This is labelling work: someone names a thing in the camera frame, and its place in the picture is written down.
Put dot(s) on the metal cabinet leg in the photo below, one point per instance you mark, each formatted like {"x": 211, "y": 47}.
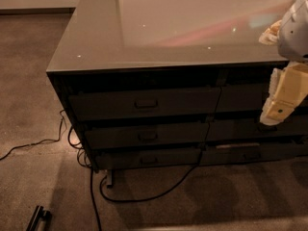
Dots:
{"x": 109, "y": 178}

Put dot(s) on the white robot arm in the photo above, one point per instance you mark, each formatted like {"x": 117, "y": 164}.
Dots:
{"x": 293, "y": 33}

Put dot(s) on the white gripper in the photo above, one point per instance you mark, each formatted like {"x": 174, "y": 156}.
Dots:
{"x": 295, "y": 33}

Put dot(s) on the dark cabinet with glossy top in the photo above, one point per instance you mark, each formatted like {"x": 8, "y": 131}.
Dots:
{"x": 129, "y": 45}

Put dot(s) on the black metal bar on floor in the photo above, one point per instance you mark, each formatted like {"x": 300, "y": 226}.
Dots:
{"x": 40, "y": 219}

